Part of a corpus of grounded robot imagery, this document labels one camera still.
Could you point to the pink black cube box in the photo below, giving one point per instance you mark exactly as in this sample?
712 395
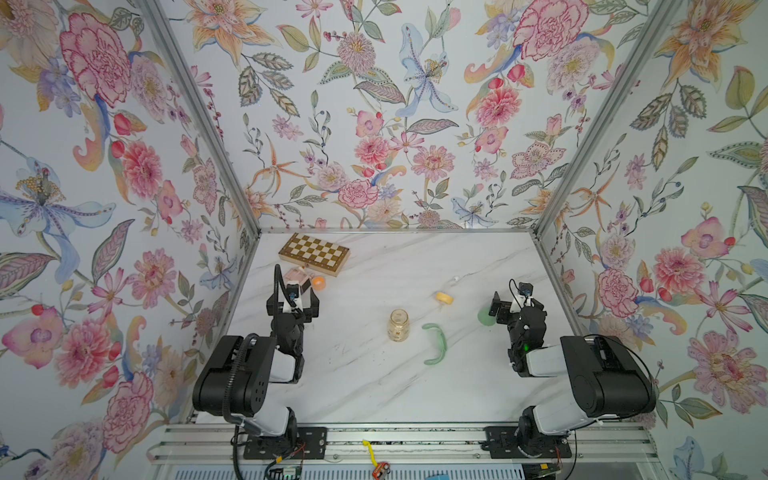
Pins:
298 276

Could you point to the yellow collar with nipple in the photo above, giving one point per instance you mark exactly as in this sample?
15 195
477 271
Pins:
446 293

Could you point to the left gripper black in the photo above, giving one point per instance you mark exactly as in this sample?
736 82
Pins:
306 314

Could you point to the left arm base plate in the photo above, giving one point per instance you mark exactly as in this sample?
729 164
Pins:
308 443

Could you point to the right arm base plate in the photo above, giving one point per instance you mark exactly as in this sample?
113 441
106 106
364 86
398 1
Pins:
511 442

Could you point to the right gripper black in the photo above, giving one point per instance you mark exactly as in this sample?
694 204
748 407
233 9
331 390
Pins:
505 311

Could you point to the green bottle cap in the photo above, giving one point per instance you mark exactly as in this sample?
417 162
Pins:
485 318

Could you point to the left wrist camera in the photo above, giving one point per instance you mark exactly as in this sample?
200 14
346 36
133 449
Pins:
292 295

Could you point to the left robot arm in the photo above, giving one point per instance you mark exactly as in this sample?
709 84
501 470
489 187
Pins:
234 382

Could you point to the wooden chess board box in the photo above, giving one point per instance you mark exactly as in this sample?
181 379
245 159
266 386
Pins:
318 255

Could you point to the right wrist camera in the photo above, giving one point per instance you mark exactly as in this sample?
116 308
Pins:
522 293

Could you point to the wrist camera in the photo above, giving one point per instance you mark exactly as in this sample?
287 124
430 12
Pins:
292 295
522 293

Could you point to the aluminium mounting rail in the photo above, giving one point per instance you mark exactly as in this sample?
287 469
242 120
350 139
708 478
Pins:
432 443

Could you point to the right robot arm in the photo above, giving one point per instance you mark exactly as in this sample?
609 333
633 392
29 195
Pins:
604 379

